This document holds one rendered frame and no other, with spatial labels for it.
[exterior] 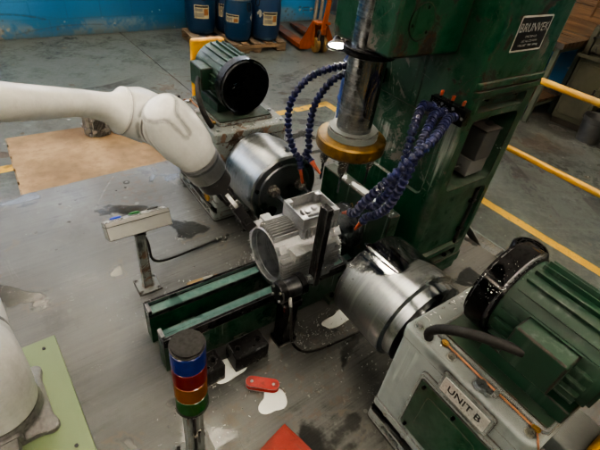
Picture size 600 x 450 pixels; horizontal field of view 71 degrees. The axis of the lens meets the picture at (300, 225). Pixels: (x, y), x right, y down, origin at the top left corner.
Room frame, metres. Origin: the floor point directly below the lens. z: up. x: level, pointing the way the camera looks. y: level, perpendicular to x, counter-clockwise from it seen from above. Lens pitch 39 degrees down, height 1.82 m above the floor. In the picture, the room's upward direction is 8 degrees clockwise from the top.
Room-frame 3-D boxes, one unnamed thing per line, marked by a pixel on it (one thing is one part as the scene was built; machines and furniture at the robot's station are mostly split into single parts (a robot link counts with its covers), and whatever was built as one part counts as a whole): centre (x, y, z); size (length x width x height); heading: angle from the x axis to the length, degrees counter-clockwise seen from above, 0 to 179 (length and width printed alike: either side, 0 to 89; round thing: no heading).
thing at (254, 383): (0.59, 0.04, 0.81); 0.09 x 0.03 x 0.02; 90
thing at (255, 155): (1.25, 0.16, 1.04); 0.37 x 0.25 x 0.25; 40
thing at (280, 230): (0.92, 0.01, 1.02); 0.20 x 0.19 x 0.19; 129
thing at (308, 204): (0.94, -0.02, 1.11); 0.12 x 0.11 x 0.07; 129
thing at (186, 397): (0.41, 0.15, 1.10); 0.06 x 0.06 x 0.04
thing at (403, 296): (0.73, -0.28, 1.04); 0.41 x 0.25 x 0.25; 40
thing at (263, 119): (1.44, 0.31, 0.99); 0.35 x 0.31 x 0.37; 40
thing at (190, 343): (0.41, 0.15, 1.01); 0.08 x 0.08 x 0.42; 40
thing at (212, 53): (1.45, 0.36, 1.16); 0.33 x 0.26 x 0.42; 40
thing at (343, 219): (1.04, -0.14, 1.02); 0.15 x 0.02 x 0.15; 40
